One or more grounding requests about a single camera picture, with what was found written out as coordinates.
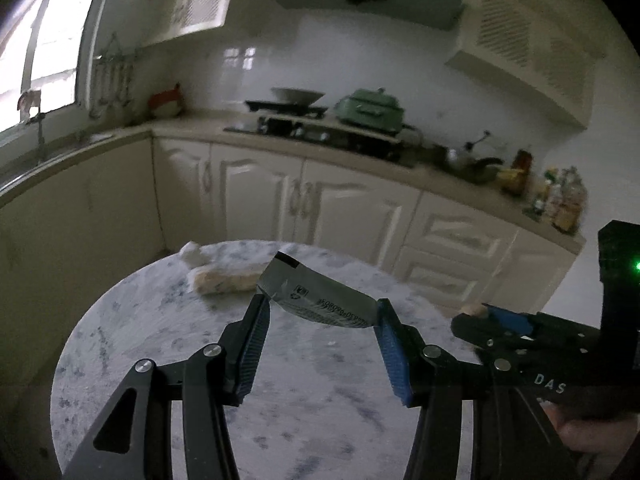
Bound crumpled white tissue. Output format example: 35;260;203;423
179;242;208;269

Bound silver foil wrapper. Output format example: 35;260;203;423
257;252;378;328

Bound dark sauce bottle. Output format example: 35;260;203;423
498;148;533;198

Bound hanging utensil rack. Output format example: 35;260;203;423
89;32;138;120

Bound upper wall cabinet right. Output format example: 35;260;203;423
447;0;597;129

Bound condiment bottles group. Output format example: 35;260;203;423
524;166;588;236

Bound wok on stove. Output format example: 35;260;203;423
270;87;326;106

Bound kitchen faucet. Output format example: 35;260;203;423
16;89;47;164

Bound cream lower cabinets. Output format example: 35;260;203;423
1;129;585;389

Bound window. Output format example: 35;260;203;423
1;0;92;130

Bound person's hand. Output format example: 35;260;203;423
541;402;639;479

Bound green electric grill pot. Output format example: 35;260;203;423
334;88;405;133

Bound bagged bread loaf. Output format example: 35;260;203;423
186;263;267;296

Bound black pan with kettle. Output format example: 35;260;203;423
433;130;503;184

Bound upper wall cabinet left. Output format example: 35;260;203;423
144;0;242;47

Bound wall cabinet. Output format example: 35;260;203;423
144;0;242;47
447;0;597;129

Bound round marble table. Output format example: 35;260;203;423
50;240;474;479

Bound red and white plush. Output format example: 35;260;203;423
148;84;184;119

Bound black gas stove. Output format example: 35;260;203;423
224;101;419;168

